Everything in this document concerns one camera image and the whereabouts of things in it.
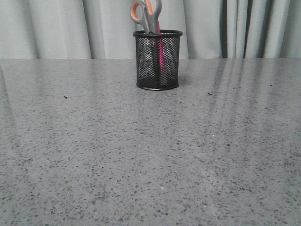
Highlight pink marker pen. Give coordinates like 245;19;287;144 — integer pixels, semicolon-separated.
157;21;168;86

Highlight grey orange scissors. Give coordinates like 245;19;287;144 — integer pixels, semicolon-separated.
130;0;162;34

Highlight black mesh pen holder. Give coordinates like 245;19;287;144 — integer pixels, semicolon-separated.
133;30;183;90

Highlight grey curtain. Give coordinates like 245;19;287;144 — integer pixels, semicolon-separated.
0;0;301;59

